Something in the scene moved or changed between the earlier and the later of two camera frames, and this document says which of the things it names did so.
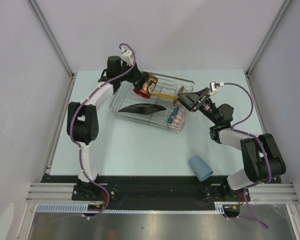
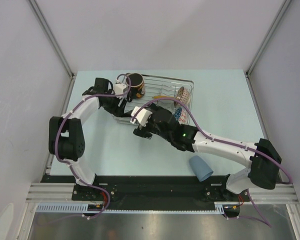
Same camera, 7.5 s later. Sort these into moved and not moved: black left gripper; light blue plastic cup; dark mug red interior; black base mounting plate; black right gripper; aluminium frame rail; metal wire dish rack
Moved: dark mug red interior; black right gripper; black left gripper
Not moved: metal wire dish rack; light blue plastic cup; black base mounting plate; aluminium frame rail
